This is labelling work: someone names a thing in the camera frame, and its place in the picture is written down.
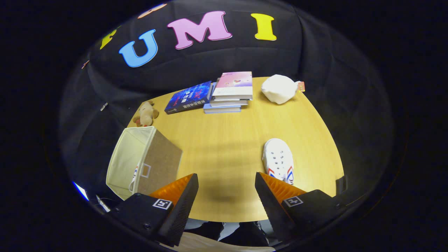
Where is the brown fabric storage box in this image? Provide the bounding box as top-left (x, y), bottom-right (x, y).
top-left (106, 126), bottom-right (183, 201)

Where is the thin white bar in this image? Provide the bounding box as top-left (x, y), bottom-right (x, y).
top-left (95, 195), bottom-right (112, 213)

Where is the white striped canvas shoe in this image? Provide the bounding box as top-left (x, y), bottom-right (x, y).
top-left (129, 166), bottom-right (140, 192)
top-left (262, 138), bottom-right (295, 185)

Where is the pink cover book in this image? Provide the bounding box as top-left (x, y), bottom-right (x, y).
top-left (212, 71), bottom-right (253, 101)

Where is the dark blue book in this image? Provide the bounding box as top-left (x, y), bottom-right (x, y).
top-left (164, 81), bottom-right (213, 115)

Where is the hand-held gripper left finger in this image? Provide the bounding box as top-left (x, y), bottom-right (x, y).
top-left (110, 173), bottom-right (199, 247)

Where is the thin white book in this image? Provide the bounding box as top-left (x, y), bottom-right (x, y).
top-left (209, 99), bottom-right (249, 107)

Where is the small brown plush toy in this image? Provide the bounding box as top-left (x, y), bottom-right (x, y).
top-left (132, 101), bottom-right (160, 127)

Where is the person's dark clothing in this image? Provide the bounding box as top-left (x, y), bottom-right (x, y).
top-left (185, 220), bottom-right (277, 247)

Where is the light blue cover book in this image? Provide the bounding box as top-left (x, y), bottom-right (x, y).
top-left (203, 103), bottom-right (242, 114)

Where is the black table clamp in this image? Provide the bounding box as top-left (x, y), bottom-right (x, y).
top-left (335, 176), bottom-right (347, 195)

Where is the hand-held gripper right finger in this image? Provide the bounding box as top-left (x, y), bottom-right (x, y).
top-left (254, 171), bottom-right (347, 242)

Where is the bright lit panel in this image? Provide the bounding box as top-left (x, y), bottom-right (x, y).
top-left (72, 181), bottom-right (90, 202)

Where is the white plush toy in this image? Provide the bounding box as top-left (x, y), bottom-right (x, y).
top-left (261, 74), bottom-right (306, 105)

